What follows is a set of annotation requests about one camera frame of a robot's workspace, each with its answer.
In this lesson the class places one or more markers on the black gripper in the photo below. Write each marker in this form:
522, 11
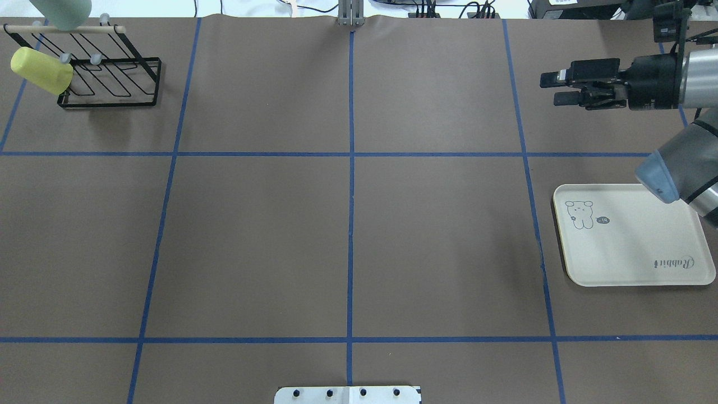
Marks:
657, 82

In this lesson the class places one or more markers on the green plastic cup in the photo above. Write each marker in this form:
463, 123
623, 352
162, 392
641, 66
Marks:
64, 15

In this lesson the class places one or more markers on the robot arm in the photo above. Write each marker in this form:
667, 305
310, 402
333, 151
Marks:
685, 167

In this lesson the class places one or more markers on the cream rabbit tray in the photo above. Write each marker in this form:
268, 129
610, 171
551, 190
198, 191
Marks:
620, 235

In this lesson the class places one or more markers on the yellow plastic cup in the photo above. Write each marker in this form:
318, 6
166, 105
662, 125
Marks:
42, 70

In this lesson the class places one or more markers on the aluminium frame post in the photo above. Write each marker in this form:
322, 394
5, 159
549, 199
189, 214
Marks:
351, 12

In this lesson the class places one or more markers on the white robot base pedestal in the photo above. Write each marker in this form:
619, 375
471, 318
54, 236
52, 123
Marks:
350, 394

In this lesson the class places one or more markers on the black wire cup rack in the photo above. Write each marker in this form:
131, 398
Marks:
108, 70

